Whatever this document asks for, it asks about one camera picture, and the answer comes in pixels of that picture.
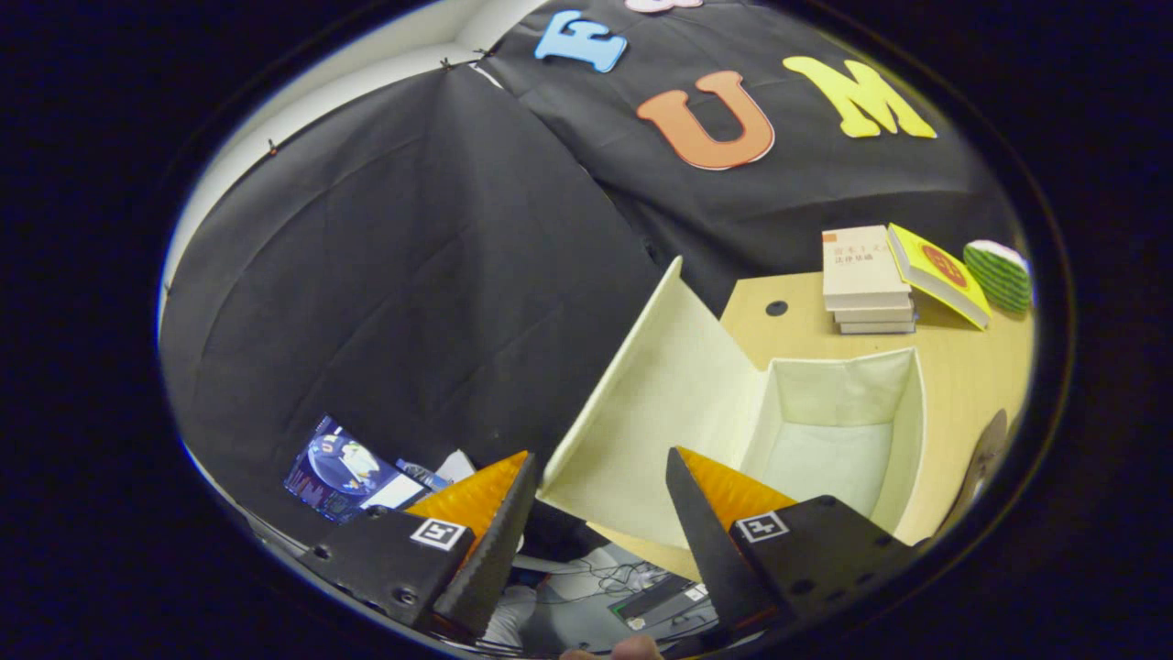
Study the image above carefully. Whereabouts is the blue printed picture board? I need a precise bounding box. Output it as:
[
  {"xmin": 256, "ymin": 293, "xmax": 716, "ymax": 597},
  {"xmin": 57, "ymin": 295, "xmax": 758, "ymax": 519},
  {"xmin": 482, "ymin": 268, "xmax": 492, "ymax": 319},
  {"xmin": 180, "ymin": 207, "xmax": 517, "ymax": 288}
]
[{"xmin": 283, "ymin": 414, "xmax": 429, "ymax": 525}]

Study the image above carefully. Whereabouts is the dark electronic device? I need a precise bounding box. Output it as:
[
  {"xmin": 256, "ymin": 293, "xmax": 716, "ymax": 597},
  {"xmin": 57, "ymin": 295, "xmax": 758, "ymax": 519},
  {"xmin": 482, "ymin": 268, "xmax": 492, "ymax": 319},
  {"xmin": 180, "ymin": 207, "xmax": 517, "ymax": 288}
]
[{"xmin": 608, "ymin": 572, "xmax": 721, "ymax": 635}]

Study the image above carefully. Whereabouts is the yellow book with red circle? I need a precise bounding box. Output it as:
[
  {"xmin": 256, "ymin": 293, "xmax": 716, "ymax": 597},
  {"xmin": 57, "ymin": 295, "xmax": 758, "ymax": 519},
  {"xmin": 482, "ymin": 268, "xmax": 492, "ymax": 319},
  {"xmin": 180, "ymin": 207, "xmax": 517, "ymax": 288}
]
[{"xmin": 886, "ymin": 223, "xmax": 993, "ymax": 331}]

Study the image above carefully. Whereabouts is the green striped watermelon cushion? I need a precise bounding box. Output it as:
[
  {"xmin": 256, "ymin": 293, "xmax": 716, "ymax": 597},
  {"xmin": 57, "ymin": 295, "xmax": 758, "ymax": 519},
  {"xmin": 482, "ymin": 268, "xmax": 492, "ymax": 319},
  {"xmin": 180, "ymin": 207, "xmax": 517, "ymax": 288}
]
[{"xmin": 963, "ymin": 239, "xmax": 1035, "ymax": 315}]

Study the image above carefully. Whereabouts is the beige thick book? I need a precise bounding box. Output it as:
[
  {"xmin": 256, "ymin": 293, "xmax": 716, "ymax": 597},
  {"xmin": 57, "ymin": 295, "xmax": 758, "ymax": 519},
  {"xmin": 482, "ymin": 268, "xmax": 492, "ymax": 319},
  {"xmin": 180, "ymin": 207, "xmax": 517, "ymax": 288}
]
[{"xmin": 821, "ymin": 225, "xmax": 914, "ymax": 312}]

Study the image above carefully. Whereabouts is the cream fabric storage box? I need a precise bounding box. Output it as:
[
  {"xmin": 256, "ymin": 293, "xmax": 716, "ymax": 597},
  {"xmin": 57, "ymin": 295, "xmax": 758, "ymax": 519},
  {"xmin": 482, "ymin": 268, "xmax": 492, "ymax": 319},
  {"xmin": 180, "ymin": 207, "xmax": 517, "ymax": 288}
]
[{"xmin": 538, "ymin": 257, "xmax": 927, "ymax": 580}]

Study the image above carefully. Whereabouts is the clear water bottle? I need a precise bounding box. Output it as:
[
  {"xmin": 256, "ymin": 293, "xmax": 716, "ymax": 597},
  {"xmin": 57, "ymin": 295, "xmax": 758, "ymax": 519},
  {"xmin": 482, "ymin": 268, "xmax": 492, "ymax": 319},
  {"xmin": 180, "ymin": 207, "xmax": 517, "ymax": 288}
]
[{"xmin": 397, "ymin": 458, "xmax": 452, "ymax": 490}]

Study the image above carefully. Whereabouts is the brown fuzzy shoe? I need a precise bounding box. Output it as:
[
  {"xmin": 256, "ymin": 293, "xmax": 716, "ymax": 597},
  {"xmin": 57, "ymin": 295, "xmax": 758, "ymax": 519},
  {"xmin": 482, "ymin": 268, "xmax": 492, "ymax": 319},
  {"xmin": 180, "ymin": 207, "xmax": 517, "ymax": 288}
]
[{"xmin": 948, "ymin": 408, "xmax": 1009, "ymax": 534}]

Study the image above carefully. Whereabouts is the black backdrop cloth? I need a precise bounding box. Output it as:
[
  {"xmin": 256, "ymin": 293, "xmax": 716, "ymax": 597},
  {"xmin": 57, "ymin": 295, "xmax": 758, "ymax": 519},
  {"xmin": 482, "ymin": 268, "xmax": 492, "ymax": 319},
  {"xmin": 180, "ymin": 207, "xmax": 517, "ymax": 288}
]
[{"xmin": 158, "ymin": 0, "xmax": 1018, "ymax": 546}]

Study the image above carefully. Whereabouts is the thin white book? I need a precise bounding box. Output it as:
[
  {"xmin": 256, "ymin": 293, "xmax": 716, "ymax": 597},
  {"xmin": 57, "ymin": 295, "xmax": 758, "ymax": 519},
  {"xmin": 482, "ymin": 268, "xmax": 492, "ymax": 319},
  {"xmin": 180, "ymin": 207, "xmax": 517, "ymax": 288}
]
[{"xmin": 832, "ymin": 305, "xmax": 916, "ymax": 325}]

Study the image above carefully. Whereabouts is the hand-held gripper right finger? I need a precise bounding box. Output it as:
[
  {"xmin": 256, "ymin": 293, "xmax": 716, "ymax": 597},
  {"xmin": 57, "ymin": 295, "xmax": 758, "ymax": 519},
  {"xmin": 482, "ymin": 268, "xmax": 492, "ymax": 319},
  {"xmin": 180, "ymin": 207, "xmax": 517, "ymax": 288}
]
[{"xmin": 666, "ymin": 446, "xmax": 917, "ymax": 644}]

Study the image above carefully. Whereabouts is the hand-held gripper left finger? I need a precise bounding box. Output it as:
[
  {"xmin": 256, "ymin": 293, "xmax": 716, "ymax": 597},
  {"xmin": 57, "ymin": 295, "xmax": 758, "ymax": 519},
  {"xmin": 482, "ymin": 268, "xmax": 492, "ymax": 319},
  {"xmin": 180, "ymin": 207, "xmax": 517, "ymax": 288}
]
[{"xmin": 298, "ymin": 449, "xmax": 539, "ymax": 640}]

